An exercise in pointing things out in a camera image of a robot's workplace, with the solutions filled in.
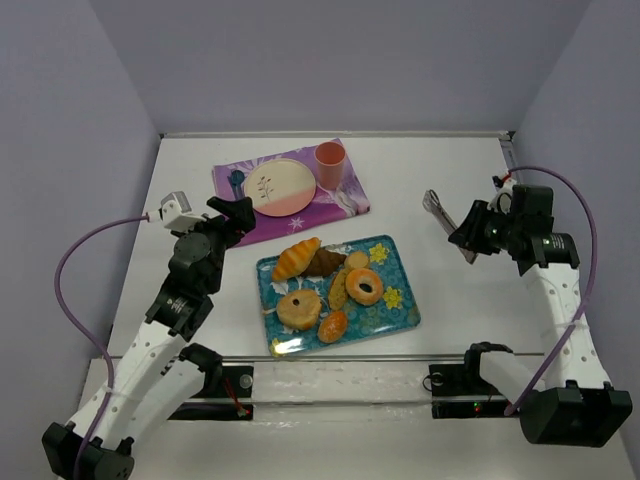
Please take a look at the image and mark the metal tongs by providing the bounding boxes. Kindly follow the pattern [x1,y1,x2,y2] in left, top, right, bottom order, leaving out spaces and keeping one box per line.
[422,189,478,265]

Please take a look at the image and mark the orange glazed donut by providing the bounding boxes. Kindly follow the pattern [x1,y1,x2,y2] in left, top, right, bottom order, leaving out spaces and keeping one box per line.
[345,268,384,306]

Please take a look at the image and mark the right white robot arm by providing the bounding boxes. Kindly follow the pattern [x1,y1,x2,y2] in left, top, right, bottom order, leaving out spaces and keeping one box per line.
[448,185,633,448]

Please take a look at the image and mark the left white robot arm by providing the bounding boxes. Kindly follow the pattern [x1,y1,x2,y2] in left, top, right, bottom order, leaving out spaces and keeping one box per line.
[42,191,256,479]

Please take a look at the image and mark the dark chocolate bread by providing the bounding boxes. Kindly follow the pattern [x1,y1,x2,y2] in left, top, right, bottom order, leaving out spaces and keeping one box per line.
[301,248,347,277]

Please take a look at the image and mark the long seeded bread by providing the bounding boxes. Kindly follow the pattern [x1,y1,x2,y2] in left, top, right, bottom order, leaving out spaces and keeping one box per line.
[328,268,349,311]

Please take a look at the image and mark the blue plastic spoon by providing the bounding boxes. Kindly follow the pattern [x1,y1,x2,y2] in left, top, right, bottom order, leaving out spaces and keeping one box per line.
[228,169,245,200]

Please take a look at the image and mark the cream pink round plate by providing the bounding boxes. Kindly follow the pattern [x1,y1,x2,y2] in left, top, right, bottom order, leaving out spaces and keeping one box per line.
[243,158,316,217]

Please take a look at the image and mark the orange striped croissant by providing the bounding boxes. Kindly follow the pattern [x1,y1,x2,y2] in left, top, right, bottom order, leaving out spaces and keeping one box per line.
[272,237,321,282]

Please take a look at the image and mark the pink plastic cup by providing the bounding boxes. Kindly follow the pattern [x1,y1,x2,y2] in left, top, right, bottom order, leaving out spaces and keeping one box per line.
[314,141,346,190]

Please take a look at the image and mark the small round tan bun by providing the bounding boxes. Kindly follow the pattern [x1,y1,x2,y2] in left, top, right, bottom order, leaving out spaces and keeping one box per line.
[344,251,370,270]

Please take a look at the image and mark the teal floral tray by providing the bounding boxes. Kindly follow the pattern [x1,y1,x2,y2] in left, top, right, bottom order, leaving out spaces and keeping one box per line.
[256,235,421,357]

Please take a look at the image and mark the orange sugared bun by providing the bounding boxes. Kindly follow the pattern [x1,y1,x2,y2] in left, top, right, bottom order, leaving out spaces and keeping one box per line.
[317,311,348,344]

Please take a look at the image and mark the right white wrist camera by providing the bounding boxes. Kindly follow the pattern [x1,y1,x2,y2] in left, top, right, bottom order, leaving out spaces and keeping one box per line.
[489,172,517,214]

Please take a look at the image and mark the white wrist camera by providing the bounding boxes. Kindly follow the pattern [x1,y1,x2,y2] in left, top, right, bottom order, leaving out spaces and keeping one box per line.
[159,191,205,233]
[489,172,517,214]

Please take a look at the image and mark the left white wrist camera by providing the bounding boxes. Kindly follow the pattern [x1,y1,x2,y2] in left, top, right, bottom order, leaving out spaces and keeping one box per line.
[159,191,205,233]

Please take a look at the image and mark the tan ring donut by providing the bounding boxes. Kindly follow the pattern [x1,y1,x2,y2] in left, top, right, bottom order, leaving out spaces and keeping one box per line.
[276,289,322,331]

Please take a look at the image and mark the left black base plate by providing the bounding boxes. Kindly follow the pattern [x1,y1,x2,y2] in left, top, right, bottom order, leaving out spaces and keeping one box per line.
[169,365,254,422]

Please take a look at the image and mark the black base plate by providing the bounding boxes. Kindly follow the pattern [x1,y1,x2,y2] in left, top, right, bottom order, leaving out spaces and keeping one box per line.
[423,363,509,420]
[169,365,254,422]

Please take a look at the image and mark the metal table rail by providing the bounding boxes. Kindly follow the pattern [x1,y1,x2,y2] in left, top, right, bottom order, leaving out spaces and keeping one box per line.
[219,353,544,363]

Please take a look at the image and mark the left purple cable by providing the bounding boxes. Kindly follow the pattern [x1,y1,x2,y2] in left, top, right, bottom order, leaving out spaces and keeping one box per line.
[53,213,161,480]

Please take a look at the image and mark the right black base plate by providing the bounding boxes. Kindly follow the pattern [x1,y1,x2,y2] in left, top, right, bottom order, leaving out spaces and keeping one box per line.
[423,363,509,420]

